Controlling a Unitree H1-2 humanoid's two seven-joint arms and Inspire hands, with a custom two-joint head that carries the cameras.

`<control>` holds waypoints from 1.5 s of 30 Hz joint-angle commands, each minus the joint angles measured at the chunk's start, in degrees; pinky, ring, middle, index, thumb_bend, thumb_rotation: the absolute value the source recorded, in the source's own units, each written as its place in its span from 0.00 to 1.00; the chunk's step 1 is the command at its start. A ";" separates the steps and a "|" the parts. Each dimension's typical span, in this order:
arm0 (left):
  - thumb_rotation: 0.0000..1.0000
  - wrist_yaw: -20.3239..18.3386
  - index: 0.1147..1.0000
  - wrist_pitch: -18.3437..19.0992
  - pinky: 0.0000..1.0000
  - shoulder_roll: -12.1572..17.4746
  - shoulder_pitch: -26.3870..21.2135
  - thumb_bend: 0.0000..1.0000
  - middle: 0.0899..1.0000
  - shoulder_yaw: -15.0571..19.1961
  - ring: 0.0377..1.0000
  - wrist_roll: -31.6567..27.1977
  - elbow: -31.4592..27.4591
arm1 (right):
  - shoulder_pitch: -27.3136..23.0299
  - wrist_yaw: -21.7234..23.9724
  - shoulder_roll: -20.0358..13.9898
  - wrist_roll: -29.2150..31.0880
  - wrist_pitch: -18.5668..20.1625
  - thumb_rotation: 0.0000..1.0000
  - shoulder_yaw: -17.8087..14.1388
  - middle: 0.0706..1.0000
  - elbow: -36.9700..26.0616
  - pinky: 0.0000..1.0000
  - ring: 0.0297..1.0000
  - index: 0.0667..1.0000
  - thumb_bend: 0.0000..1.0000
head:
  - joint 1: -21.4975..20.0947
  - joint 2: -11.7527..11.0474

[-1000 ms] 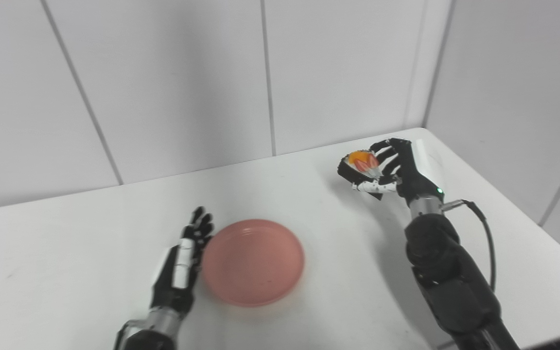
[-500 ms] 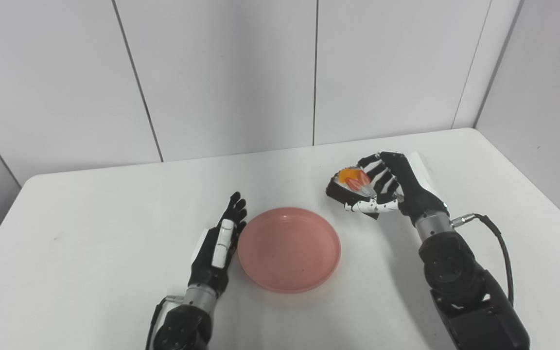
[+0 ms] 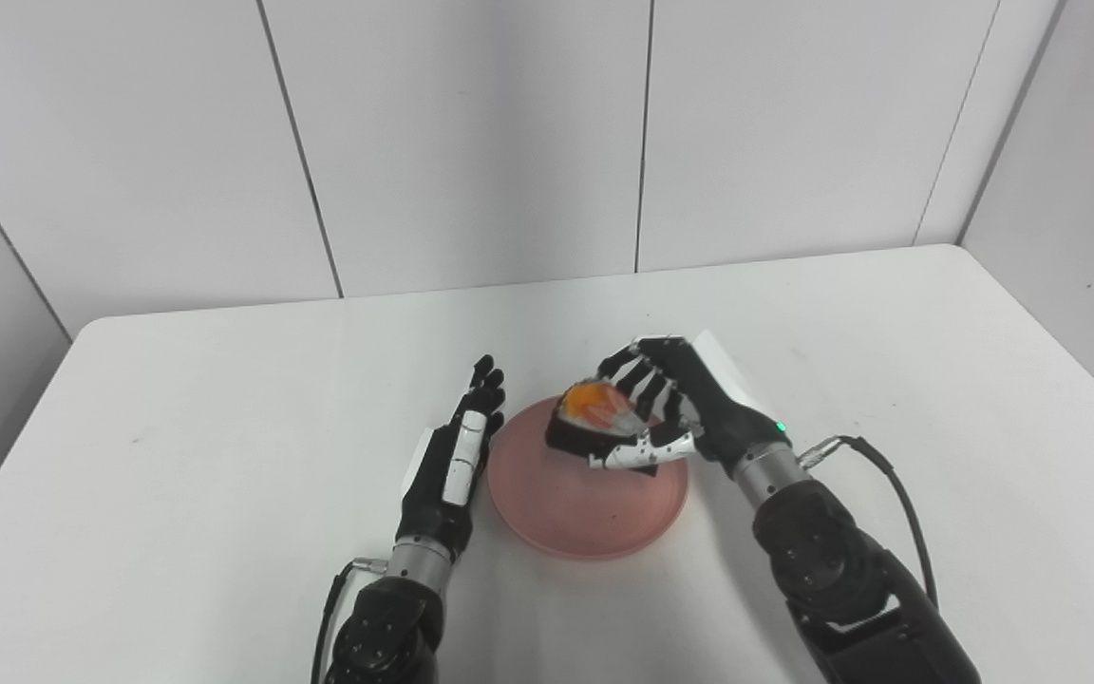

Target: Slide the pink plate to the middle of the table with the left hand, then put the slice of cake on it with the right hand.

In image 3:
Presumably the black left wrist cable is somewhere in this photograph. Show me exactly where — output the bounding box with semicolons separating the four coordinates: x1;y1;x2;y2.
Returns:
310;558;388;684

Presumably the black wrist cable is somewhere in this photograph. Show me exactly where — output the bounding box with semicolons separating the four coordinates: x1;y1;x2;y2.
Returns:
797;435;939;609
310;558;388;684

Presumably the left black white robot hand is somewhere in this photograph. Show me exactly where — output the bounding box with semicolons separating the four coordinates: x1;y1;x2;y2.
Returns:
395;355;507;561

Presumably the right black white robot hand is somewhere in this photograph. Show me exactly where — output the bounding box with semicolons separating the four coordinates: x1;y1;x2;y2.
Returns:
589;332;791;476

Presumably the cake slice with fruit topping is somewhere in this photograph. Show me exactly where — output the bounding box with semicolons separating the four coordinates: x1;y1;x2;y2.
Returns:
545;381;660;477

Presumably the pink round plate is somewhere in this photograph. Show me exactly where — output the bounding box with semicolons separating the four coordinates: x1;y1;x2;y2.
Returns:
486;395;689;561

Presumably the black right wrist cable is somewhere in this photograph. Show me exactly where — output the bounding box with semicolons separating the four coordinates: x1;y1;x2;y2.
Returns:
797;435;939;609

